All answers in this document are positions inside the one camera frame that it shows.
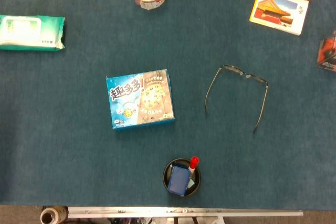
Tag blue cookie box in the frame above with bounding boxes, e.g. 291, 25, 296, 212
106, 68, 175, 132

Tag black round pen cup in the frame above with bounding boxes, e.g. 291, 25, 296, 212
162, 157, 202, 198

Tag yellow palace picture book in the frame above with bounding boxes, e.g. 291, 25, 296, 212
249, 0, 310, 36

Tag aluminium rail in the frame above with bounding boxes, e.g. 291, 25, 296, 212
67, 206, 304, 219

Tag red cap marker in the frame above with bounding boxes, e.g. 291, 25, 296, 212
186, 156, 200, 183

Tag black-framed eyeglasses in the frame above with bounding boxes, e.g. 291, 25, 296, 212
205, 65, 269, 134

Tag red black packaged box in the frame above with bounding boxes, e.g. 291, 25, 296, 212
316, 28, 336, 72

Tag brown tape roll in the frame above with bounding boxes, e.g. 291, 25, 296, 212
40, 206, 68, 224

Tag blue whiteboard eraser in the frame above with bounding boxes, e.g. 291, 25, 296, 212
167, 163, 191, 197

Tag green wet wipes pack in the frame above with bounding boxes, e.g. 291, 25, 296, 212
0, 14, 66, 51

